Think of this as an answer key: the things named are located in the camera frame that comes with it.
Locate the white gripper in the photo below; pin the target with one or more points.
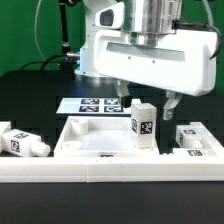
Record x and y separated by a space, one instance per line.
182 62

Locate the white square tabletop tray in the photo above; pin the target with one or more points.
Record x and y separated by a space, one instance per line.
88 136

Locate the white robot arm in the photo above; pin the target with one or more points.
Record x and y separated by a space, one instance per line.
146 42

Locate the white U-shaped fence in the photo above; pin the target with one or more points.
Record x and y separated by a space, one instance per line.
163 167

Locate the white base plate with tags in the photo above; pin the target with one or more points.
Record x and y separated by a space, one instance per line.
91 106

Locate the black camera pole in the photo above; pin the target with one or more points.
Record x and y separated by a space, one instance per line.
66 65

